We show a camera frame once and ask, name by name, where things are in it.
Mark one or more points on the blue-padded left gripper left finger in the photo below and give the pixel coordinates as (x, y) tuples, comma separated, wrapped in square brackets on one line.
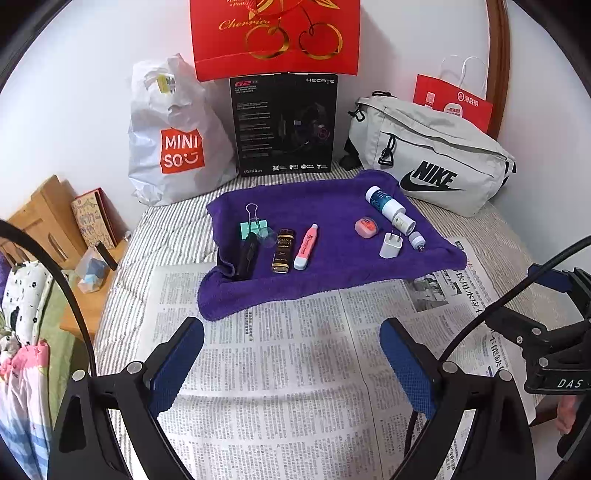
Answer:
[(169, 364)]

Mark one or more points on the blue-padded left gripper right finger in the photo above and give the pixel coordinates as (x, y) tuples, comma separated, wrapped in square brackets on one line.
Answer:
[(415, 367)]

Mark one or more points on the black pen-shaped stick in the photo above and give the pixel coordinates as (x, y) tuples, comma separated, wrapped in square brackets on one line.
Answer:
[(247, 257)]

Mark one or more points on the small white blue-tinted USB gadget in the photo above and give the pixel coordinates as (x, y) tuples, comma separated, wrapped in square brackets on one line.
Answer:
[(417, 241)]

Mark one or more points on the white USB wall charger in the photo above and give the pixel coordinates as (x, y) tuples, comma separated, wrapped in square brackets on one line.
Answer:
[(391, 246)]

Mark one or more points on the teal binder clip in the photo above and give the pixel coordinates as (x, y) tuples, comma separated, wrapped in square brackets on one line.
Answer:
[(253, 222)]

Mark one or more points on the pink tube with white cap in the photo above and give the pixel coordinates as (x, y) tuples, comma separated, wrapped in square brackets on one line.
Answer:
[(304, 252)]

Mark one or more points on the white bottle with blue label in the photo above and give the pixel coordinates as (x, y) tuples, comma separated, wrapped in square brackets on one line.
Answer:
[(384, 203)]

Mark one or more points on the small white cylindrical bottle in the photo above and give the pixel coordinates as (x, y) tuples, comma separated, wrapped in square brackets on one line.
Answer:
[(403, 223)]

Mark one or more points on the clear plastic cap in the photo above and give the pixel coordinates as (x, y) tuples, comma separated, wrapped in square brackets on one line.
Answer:
[(267, 237)]

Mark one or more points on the person's right hand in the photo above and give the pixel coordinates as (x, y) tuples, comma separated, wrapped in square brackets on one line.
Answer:
[(567, 409)]

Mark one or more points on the newspaper sheet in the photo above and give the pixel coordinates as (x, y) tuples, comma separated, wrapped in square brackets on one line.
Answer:
[(314, 378)]

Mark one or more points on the small blue cube box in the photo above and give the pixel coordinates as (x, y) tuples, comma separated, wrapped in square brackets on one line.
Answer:
[(91, 271)]

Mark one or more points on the purple fleece towel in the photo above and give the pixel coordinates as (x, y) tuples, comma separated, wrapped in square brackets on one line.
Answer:
[(340, 259)]

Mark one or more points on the patterned brown book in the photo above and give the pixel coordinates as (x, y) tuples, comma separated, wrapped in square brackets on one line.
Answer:
[(92, 220)]

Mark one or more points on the white black-dotted pillow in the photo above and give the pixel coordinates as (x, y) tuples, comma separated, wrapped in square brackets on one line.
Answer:
[(26, 292)]

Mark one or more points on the wooden bedside furniture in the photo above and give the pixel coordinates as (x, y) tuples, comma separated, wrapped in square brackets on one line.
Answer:
[(48, 219)]

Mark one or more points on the grey Nike waist bag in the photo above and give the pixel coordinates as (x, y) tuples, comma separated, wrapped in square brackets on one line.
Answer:
[(435, 157)]

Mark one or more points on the white Miniso plastic bag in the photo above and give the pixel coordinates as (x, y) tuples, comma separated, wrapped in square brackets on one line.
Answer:
[(178, 147)]

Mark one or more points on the black Hecate headset box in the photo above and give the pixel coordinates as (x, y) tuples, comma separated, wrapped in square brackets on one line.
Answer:
[(284, 122)]

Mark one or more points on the red paper shopping bag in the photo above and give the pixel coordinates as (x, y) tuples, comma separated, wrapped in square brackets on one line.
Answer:
[(452, 98)]

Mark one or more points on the red cherries gift bag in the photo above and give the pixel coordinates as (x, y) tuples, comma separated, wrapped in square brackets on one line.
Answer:
[(238, 38)]

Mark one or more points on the wooden curved headboard frame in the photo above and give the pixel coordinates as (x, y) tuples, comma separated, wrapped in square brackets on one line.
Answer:
[(499, 63)]

